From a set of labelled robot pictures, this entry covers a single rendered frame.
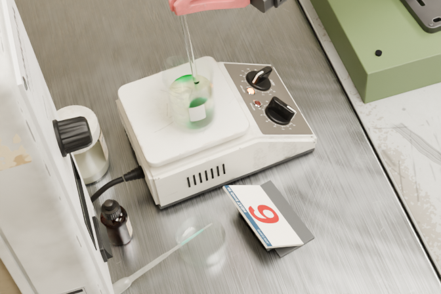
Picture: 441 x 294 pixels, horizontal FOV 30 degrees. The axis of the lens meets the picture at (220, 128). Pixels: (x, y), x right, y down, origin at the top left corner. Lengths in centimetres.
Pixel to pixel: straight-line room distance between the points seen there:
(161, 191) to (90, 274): 53
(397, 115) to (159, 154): 30
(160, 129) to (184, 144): 3
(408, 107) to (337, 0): 16
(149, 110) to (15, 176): 61
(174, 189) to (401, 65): 31
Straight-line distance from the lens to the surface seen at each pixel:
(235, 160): 91
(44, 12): 118
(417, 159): 98
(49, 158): 31
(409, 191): 95
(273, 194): 94
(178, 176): 90
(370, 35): 102
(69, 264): 37
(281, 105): 93
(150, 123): 90
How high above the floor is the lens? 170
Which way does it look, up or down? 53 degrees down
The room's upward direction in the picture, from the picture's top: 7 degrees counter-clockwise
